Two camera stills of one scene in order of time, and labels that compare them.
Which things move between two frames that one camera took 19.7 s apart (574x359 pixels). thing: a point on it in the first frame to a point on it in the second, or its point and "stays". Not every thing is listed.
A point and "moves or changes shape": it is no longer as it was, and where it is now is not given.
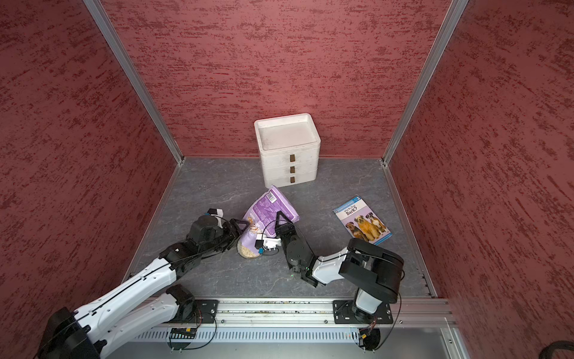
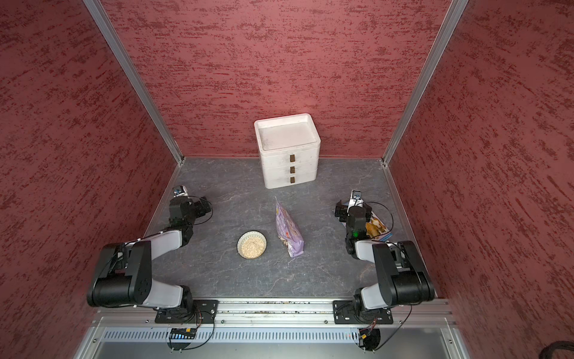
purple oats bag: [261, 215] moves or changes shape
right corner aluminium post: [451, 17] stays
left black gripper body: [227, 236] to [197, 211]
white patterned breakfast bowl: [245, 252] stays
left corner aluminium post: [134, 76] stays
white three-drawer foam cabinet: [289, 146] stays
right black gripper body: [288, 233] to [341, 210]
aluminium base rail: [316, 314] stays
